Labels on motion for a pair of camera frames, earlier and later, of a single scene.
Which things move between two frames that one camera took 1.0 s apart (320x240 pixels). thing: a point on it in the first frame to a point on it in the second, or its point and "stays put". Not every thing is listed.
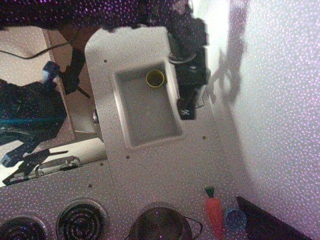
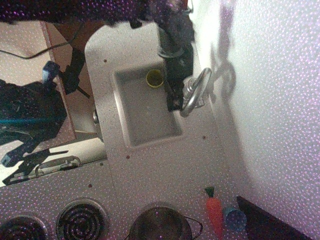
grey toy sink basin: x=150 y=114 stays put
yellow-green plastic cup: x=155 y=78 stays put
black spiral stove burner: x=82 y=219 stays put
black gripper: x=186 y=50 to x=176 y=48
